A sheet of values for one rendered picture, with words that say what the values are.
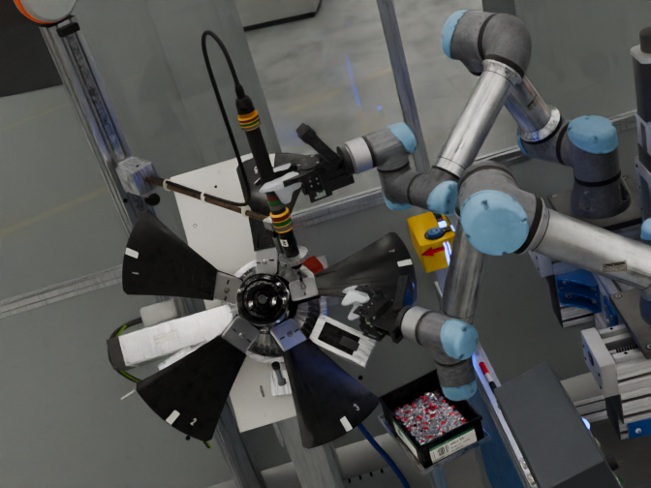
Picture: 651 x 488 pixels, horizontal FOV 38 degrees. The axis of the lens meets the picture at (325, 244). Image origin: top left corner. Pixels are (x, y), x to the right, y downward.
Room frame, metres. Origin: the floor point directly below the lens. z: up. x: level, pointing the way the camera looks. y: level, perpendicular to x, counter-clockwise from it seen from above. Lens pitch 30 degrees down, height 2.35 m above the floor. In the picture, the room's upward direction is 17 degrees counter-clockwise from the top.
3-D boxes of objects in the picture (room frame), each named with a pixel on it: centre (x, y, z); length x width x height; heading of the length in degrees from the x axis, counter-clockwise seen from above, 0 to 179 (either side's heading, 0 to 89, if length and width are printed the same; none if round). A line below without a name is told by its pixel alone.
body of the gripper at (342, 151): (1.87, -0.04, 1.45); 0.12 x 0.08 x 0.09; 100
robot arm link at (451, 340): (1.52, -0.18, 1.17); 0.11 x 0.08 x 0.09; 37
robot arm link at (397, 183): (1.88, -0.21, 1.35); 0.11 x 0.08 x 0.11; 31
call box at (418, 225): (2.14, -0.28, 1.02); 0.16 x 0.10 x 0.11; 0
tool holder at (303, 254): (1.85, 0.08, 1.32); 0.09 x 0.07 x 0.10; 35
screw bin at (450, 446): (1.67, -0.12, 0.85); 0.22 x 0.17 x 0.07; 14
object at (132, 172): (2.36, 0.44, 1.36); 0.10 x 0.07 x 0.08; 35
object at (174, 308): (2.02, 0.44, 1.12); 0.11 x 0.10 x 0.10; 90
